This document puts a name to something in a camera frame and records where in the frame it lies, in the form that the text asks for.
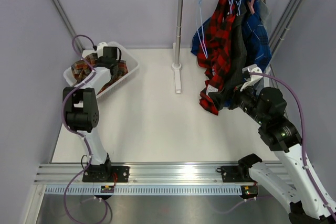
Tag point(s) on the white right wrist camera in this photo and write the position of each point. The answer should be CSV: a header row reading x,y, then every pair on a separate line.
x,y
251,76

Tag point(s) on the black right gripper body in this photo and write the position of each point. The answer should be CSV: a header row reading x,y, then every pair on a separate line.
x,y
245,100

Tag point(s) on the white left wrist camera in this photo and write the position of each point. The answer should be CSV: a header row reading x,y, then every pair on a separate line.
x,y
99,49

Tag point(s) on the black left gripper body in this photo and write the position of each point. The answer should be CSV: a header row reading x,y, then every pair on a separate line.
x,y
98,61

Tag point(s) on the dark grey striped shirt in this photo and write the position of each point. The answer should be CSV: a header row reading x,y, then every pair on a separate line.
x,y
238,58

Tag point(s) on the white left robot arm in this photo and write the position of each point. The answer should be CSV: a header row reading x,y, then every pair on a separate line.
x,y
80,113

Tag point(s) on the brown multicolour plaid shirt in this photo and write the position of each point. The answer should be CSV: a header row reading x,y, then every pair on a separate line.
x,y
98,76

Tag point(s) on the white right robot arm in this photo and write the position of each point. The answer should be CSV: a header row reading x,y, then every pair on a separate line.
x,y
306,201

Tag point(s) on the white slotted cable duct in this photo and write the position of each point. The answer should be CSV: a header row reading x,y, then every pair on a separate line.
x,y
142,190

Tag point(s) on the light blue wire hanger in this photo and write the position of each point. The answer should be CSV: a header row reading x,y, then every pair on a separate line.
x,y
200,31

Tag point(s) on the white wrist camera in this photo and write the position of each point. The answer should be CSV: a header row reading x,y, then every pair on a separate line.
x,y
251,76
99,49

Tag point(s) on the red black checked shirt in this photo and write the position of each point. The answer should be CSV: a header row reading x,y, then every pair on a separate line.
x,y
217,61

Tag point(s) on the white plastic basket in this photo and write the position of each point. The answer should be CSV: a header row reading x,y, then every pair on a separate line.
x,y
128,67

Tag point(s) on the aluminium mounting rail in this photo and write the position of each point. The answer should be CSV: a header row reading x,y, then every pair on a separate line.
x,y
150,173

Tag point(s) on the blue plaid shirt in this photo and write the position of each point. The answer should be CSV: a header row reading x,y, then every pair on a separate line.
x,y
254,35

